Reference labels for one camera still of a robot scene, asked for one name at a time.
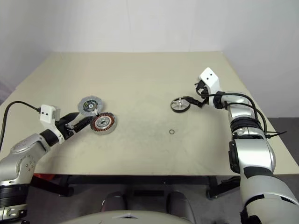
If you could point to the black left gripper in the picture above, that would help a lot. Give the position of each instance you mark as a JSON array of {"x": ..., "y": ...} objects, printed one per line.
[{"x": 63, "y": 127}]

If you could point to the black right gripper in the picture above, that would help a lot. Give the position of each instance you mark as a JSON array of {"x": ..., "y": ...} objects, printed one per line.
[{"x": 205, "y": 99}]

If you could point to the grey motor end cap disc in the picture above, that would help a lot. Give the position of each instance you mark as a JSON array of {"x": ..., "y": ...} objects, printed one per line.
[{"x": 87, "y": 105}]

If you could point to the silver motor rotor housing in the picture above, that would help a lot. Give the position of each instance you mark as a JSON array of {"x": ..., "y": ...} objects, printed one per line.
[{"x": 180, "y": 104}]

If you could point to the copper wound motor stator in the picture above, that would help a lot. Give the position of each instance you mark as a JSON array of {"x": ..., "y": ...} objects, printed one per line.
[{"x": 102, "y": 123}]

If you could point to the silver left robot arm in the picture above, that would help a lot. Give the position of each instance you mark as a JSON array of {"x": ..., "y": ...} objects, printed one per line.
[{"x": 23, "y": 147}]

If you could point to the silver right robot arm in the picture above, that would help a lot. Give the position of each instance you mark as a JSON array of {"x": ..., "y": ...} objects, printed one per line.
[{"x": 254, "y": 158}]

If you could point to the red object under table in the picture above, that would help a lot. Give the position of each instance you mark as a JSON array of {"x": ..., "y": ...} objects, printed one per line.
[{"x": 44, "y": 176}]

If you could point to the black table leg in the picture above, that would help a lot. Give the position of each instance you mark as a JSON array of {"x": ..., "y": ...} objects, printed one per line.
[
  {"x": 56, "y": 186},
  {"x": 222, "y": 187}
]

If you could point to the black table crossbar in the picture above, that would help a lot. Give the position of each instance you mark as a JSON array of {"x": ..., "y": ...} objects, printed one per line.
[{"x": 140, "y": 179}]

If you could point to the dark grey rounded shape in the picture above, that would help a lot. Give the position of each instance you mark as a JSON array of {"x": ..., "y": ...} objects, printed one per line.
[
  {"x": 114, "y": 201},
  {"x": 181, "y": 203}
]

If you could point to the silver robot torso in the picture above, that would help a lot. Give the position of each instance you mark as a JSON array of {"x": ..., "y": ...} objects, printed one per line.
[{"x": 121, "y": 218}]

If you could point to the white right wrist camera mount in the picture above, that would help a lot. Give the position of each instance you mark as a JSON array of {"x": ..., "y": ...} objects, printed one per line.
[{"x": 210, "y": 78}]

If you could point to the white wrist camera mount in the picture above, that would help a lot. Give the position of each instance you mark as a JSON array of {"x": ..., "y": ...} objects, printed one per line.
[
  {"x": 210, "y": 78},
  {"x": 46, "y": 114}
]

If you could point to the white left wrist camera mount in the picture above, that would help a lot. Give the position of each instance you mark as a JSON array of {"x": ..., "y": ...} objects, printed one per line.
[{"x": 46, "y": 114}]

